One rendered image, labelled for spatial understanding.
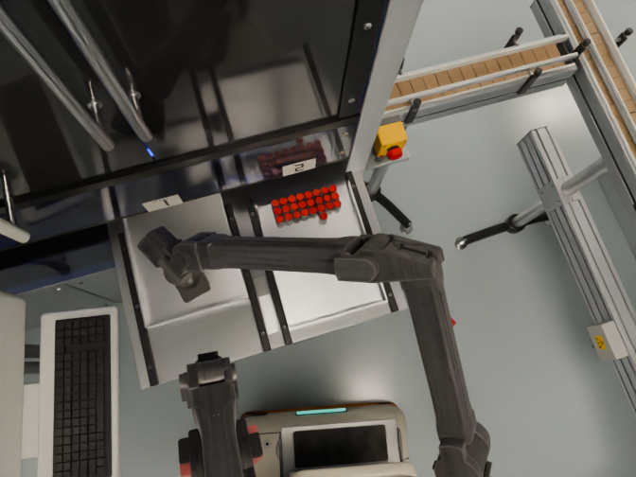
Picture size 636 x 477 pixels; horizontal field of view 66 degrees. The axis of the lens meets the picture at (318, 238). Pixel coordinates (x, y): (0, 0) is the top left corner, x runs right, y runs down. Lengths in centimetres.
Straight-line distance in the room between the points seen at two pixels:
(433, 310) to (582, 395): 174
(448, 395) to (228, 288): 66
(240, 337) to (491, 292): 136
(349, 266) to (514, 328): 166
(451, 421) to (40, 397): 104
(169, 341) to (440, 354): 73
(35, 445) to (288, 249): 91
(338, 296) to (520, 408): 127
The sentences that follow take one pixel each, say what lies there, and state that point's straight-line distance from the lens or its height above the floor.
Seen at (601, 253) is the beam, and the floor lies 55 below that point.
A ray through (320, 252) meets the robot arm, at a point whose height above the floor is 136.
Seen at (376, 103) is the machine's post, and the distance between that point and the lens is 106.
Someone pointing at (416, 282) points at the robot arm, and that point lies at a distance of 76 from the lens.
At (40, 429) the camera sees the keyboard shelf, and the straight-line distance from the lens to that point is 150.
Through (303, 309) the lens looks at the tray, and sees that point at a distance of 128.
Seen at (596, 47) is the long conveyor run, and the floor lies 93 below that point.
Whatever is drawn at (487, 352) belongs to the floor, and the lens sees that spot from 231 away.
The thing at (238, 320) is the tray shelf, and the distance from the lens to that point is 129.
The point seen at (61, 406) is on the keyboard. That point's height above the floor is 83.
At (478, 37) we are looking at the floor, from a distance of 287.
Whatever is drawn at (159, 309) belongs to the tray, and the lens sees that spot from 133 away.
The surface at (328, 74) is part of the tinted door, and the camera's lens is 93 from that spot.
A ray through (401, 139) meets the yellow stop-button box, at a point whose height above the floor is 103.
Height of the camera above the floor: 215
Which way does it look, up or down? 75 degrees down
